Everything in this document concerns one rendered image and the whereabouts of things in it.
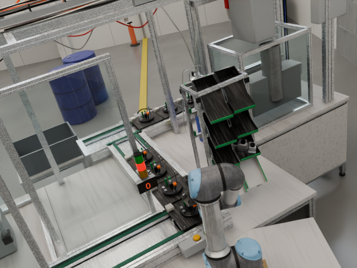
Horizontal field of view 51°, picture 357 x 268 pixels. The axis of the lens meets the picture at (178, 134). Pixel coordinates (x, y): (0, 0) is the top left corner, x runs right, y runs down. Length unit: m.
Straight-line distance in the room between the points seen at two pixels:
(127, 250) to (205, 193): 0.87
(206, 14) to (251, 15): 7.01
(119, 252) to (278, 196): 1.04
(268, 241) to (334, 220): 1.45
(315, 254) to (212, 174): 0.85
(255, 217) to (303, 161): 1.28
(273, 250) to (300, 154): 1.45
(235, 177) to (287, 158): 1.83
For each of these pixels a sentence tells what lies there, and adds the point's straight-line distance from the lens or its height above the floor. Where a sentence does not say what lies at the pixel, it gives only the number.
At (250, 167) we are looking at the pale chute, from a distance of 2.42.
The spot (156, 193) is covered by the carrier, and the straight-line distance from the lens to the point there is 2.53.
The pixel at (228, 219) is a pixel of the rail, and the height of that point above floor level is 0.93.
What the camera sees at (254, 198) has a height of 0.86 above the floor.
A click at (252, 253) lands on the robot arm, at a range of 1.78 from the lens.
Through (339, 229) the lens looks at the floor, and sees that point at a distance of 3.54.
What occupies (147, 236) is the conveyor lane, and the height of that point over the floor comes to 0.92.
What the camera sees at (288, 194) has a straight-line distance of 2.53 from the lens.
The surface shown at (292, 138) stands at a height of 0.72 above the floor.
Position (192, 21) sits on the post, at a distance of 3.16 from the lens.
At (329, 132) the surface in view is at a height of 0.59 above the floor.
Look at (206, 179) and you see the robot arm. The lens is 1.55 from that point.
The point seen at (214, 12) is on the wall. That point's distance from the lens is 9.95.
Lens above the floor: 2.50
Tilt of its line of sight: 29 degrees down
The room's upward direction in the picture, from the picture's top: 13 degrees counter-clockwise
